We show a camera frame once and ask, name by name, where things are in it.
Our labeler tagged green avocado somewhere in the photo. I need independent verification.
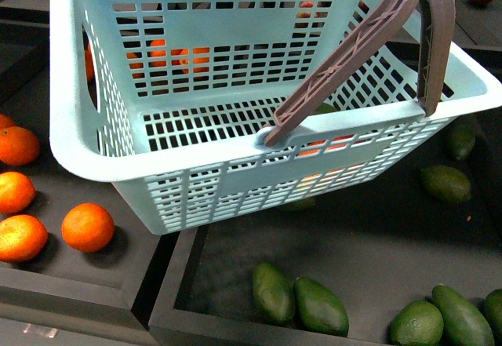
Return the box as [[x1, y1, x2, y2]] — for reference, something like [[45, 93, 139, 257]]
[[293, 277, 349, 337], [252, 261, 296, 326], [390, 300, 444, 345], [420, 165, 471, 204], [431, 284, 495, 346], [314, 103, 338, 115]]

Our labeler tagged light blue plastic basket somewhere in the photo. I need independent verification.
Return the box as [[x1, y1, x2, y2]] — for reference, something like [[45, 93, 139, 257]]
[[49, 0, 501, 235]]

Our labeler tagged red yellow mango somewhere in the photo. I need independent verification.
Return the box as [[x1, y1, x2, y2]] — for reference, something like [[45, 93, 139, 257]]
[[291, 135, 373, 199]]

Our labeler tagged brown basket handle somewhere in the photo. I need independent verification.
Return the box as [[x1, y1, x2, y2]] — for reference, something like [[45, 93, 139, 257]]
[[264, 0, 456, 147]]

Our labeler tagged orange tangerine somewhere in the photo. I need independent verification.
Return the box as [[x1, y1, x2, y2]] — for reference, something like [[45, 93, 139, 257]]
[[61, 202, 115, 253], [1, 171, 36, 214], [1, 126, 40, 166], [1, 214, 49, 263]]

